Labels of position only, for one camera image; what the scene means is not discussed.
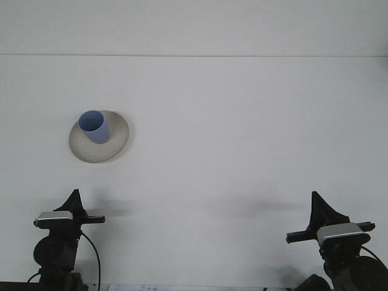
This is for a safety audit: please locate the pale blue cup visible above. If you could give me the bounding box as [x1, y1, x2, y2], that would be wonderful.
[78, 110, 110, 145]

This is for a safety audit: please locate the pale round plate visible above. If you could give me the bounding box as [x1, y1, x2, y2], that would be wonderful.
[69, 110, 131, 164]

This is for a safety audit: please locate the printed white paper sheet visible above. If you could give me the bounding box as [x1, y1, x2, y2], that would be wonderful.
[107, 284, 170, 291]

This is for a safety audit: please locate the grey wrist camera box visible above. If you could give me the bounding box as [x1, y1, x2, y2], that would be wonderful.
[33, 211, 75, 229]
[316, 222, 372, 245]

